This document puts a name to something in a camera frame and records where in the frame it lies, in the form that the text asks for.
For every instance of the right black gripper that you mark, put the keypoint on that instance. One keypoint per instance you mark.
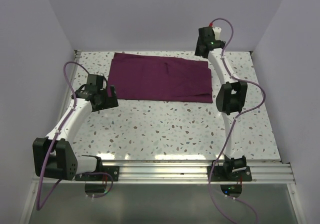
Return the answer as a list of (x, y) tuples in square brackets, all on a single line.
[(196, 51)]

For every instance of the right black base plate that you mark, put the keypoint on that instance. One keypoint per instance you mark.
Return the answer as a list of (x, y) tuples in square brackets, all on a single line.
[(220, 175)]

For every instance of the aluminium rail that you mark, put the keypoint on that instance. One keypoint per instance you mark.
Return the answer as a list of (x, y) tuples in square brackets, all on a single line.
[(72, 72), (194, 172)]

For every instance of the aluminium left rail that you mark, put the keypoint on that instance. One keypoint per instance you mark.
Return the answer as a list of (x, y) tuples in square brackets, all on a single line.
[(72, 72)]

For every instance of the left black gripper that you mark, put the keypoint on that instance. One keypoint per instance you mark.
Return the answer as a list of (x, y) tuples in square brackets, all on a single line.
[(110, 102)]

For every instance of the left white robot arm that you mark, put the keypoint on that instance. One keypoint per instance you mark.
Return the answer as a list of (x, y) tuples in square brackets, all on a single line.
[(53, 155)]

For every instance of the purple surgical cloth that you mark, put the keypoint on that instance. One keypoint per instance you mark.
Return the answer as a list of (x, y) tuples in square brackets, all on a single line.
[(158, 78)]

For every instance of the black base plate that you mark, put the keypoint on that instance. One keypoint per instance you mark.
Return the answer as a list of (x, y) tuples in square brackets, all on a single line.
[(220, 175), (106, 173)]

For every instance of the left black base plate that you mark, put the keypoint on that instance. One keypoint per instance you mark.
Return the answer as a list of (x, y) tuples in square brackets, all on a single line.
[(106, 173)]

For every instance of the aluminium front rail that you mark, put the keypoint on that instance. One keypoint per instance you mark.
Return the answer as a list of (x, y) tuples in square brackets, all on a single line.
[(194, 172)]

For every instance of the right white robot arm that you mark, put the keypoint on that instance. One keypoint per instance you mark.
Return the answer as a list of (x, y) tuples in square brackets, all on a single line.
[(231, 164)]

